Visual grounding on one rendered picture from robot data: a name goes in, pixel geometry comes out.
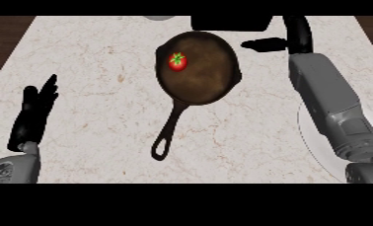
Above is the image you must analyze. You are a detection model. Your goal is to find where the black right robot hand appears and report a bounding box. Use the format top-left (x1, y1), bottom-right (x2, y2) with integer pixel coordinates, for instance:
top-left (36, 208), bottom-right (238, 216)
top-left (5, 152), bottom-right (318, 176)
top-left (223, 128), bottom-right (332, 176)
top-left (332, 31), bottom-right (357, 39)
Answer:
top-left (241, 15), bottom-right (315, 55)

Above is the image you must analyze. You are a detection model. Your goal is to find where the grey round object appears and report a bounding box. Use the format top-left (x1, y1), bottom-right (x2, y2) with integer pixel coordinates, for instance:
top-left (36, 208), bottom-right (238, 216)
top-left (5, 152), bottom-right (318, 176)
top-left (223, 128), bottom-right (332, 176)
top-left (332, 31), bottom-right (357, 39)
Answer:
top-left (144, 15), bottom-right (179, 22)

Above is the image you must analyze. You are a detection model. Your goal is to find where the red tomato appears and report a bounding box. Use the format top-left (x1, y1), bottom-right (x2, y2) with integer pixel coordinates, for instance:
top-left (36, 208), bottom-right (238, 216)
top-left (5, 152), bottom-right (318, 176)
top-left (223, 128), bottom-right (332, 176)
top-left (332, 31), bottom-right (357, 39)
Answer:
top-left (169, 51), bottom-right (189, 73)

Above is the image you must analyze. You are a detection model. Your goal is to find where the black appliance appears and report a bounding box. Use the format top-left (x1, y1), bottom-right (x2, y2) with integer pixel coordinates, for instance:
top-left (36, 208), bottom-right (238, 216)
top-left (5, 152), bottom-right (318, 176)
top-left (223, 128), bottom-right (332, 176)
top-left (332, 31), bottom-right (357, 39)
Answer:
top-left (189, 15), bottom-right (276, 33)

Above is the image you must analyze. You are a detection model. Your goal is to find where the white plate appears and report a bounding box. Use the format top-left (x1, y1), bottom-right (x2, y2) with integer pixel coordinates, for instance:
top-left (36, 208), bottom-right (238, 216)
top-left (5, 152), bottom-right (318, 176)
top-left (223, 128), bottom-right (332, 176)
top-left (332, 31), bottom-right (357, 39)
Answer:
top-left (297, 102), bottom-right (373, 185)

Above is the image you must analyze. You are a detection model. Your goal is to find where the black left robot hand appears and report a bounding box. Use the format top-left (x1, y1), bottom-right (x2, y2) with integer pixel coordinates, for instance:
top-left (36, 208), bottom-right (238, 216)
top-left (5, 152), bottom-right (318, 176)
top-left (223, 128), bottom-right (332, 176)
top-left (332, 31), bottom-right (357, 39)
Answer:
top-left (7, 73), bottom-right (61, 153)

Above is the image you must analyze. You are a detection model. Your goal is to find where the dark cast iron pan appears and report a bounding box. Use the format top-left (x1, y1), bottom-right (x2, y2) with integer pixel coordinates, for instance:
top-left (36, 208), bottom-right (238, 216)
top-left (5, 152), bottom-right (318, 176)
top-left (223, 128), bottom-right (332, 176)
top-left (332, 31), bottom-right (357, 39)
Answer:
top-left (151, 31), bottom-right (244, 162)

